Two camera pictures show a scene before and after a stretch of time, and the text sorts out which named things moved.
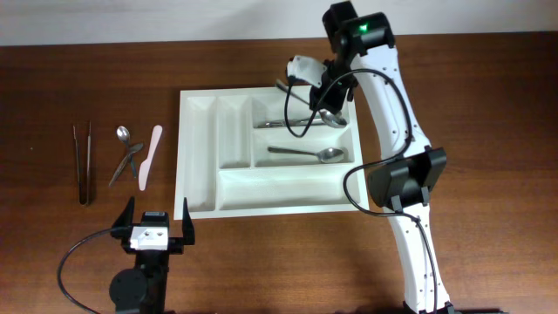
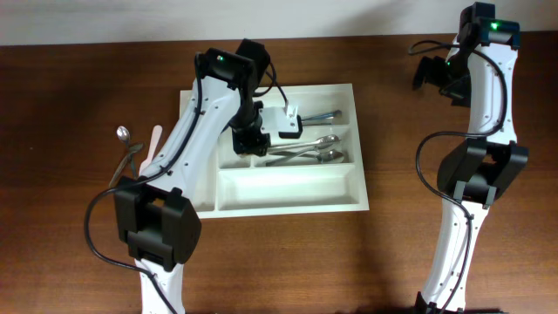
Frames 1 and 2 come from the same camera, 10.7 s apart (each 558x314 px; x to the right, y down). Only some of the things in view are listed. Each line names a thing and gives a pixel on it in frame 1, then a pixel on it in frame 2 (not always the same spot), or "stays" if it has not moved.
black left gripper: [122, 227] to [242, 145]
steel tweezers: [89, 144] to [326, 142]
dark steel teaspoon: [132, 148] stays
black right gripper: [334, 104] to [432, 77]
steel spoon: [328, 155] stays
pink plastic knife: [157, 133] stays
